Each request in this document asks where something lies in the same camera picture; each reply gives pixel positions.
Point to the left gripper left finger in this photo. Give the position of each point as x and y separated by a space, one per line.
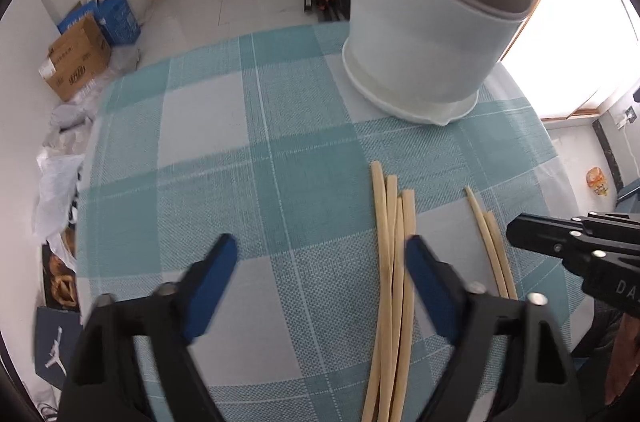
104 382

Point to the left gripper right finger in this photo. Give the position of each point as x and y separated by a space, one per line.
538 379

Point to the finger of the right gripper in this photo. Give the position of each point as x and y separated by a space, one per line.
550 236

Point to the wooden chopstick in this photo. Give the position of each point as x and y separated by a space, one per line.
377 401
398 326
496 237
386 288
408 202
488 242

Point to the person's right hand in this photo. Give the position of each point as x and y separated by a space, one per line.
624 360

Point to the orange snack bag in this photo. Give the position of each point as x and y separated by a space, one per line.
597 182

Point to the navy jordan shoebox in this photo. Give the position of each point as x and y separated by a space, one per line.
56 334

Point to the white plastic bag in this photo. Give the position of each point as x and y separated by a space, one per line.
56 191

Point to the grey plastic parcel bag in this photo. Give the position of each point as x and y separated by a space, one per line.
85 103

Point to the white utensil holder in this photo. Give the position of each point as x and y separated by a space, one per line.
424 61

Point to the teal checkered tablecloth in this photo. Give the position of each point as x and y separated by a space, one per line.
263 137

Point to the brown cardboard box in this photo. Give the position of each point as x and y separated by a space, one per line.
74 59

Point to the blue cardboard box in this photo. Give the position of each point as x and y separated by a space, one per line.
114 18

